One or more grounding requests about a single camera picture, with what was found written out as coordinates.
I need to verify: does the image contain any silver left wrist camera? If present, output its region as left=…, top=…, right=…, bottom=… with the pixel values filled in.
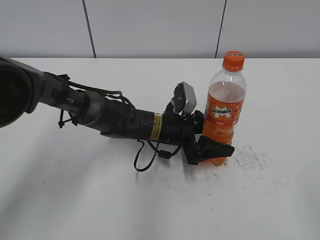
left=171, top=81, right=197, bottom=114

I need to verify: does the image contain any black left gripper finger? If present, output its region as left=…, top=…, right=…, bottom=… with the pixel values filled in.
left=196, top=135, right=235, bottom=164

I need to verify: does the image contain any orange bottle cap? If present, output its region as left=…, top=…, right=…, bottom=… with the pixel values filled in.
left=222, top=50, right=246, bottom=73

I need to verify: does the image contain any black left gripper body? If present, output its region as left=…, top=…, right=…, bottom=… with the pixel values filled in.
left=182, top=110, right=204, bottom=165

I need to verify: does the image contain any black looped camera cable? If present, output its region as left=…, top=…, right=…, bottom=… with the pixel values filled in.
left=134, top=138, right=185, bottom=172

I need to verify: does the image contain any orange Mirinda soda bottle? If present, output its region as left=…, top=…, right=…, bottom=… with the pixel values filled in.
left=199, top=50, right=248, bottom=167

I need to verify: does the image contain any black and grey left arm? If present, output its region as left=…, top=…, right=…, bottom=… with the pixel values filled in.
left=0, top=57, right=235, bottom=165

